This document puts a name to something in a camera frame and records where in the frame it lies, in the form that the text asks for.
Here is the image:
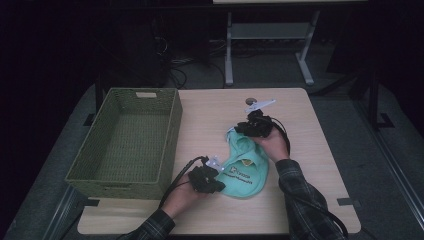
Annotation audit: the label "grey metal floor rail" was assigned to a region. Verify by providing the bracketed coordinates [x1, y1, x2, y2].
[353, 98, 424, 228]
[41, 184, 86, 240]

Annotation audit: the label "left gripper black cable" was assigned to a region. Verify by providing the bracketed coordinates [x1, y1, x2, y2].
[159, 155, 209, 208]

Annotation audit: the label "black post with bracket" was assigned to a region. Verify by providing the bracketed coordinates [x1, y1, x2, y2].
[368, 71, 395, 130]
[83, 74, 105, 127]

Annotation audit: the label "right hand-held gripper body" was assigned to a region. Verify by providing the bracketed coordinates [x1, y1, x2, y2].
[244, 98, 277, 138]

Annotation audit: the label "grey tape strip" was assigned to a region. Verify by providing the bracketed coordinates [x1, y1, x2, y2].
[336, 197, 362, 208]

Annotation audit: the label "person's right hand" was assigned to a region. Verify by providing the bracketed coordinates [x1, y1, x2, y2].
[253, 126, 290, 164]

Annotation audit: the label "person's left hand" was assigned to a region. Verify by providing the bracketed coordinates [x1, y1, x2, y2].
[161, 181, 209, 219]

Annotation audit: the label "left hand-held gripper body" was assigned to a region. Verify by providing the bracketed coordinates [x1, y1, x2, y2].
[187, 155, 225, 194]

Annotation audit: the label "black floor cables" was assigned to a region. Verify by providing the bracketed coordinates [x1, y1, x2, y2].
[156, 34, 228, 89]

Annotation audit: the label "green woven basket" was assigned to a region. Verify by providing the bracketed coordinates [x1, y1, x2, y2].
[64, 87, 184, 200]

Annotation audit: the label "mint green bib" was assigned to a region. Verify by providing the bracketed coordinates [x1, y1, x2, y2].
[214, 126, 270, 200]

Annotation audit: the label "grey metal stand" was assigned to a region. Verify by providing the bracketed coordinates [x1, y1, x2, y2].
[223, 9, 321, 87]

